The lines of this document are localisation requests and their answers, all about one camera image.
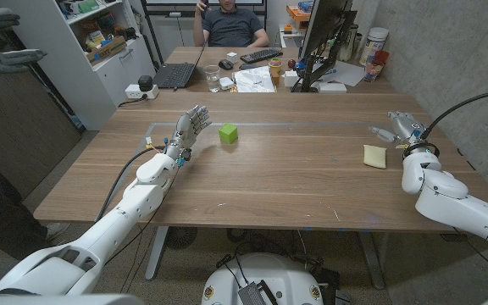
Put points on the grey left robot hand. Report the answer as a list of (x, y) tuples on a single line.
[(184, 133)]

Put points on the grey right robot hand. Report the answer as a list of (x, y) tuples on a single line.
[(407, 127)]

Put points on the pale yellow sponge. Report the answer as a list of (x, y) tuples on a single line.
[(374, 156)]

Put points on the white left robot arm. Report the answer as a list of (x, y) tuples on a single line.
[(142, 199)]

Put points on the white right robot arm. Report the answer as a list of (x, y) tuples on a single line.
[(447, 199)]

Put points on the green cube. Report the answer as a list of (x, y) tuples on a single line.
[(228, 134)]

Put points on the small white cube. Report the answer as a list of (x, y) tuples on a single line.
[(232, 57)]

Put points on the black laptop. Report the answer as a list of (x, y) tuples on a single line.
[(175, 75)]

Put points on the clear drinking glass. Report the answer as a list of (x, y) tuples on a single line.
[(212, 78)]

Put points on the black power adapter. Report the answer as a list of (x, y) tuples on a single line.
[(145, 82)]

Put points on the small white charger box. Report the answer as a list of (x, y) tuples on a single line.
[(226, 83)]

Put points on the white power strip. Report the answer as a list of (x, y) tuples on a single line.
[(133, 91)]

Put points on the white paper sheet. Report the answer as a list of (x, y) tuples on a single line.
[(347, 74)]

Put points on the black computer mouse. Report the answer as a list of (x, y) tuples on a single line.
[(225, 64)]

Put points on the flat white box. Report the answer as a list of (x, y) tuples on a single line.
[(333, 87)]

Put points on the white lidded canister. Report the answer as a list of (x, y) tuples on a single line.
[(374, 42)]

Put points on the white shelf cabinet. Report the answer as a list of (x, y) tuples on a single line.
[(100, 80)]

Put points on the metal bottle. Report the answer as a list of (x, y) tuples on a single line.
[(348, 44)]

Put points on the round black fan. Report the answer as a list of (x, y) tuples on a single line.
[(180, 237)]

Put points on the wooden block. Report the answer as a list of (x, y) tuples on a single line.
[(275, 79)]

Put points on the black keyboard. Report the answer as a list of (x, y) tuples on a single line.
[(262, 55)]

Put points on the colourful stacking toy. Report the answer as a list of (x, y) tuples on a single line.
[(275, 64)]

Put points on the cardboard box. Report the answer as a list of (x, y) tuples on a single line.
[(106, 51)]

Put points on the seated person dark shirt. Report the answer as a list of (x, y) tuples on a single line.
[(231, 27)]

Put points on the white square box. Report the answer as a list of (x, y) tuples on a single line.
[(291, 79)]

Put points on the grey table leg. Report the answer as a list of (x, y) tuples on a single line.
[(372, 258), (157, 252)]

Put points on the small red ball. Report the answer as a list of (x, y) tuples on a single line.
[(291, 63)]

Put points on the black computer monitor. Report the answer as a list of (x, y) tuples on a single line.
[(322, 25)]

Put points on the orange box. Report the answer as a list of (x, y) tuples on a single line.
[(298, 13)]

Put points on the white robot torso base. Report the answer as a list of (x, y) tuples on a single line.
[(269, 271)]

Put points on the grey finned electronics module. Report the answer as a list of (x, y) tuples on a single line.
[(252, 294)]

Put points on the standing person dark trousers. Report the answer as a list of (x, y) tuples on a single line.
[(2, 224)]

